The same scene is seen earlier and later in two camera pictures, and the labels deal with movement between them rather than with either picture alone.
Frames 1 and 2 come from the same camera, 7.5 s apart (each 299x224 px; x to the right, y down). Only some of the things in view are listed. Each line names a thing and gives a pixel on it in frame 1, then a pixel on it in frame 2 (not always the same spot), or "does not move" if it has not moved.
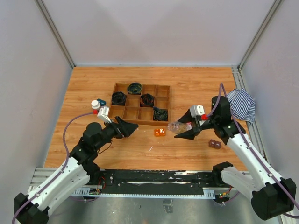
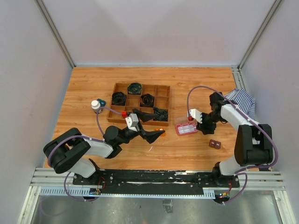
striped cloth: (242, 106) does not move
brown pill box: (215, 144) does not move
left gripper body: (117, 129) -> (138, 127)
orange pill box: (160, 132) does not move
